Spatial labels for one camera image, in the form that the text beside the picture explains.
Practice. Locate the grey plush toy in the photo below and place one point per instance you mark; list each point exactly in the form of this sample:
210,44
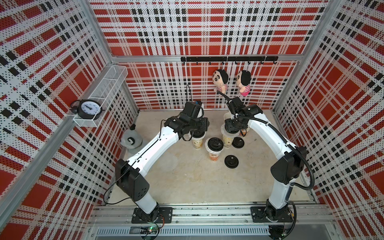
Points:
132,140

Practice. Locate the paper milk tea cup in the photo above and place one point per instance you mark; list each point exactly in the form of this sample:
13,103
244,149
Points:
197,143
227,141
214,156

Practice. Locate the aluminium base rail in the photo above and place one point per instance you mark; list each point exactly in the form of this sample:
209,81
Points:
303,221

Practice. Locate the black lid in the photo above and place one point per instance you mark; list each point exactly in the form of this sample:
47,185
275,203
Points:
215,144
232,130
231,161
238,143

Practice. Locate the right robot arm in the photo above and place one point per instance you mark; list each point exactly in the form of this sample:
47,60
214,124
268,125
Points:
291,168

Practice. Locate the black hook rail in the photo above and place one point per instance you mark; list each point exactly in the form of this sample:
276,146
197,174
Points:
222,59

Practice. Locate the plush doll blue striped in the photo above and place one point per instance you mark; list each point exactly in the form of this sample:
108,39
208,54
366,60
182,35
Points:
220,80

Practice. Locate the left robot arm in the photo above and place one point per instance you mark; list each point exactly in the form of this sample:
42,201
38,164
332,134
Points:
130,174

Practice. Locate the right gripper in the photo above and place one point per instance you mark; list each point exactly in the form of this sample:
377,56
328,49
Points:
228,122

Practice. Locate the black lid front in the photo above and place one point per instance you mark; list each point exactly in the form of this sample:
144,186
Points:
231,161

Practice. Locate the black round alarm clock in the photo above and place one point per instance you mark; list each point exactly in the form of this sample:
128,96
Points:
86,109

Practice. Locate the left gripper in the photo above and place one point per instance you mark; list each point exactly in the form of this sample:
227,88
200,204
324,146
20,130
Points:
204,125

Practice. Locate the plush doll pink striped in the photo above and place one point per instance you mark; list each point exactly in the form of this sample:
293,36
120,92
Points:
243,80

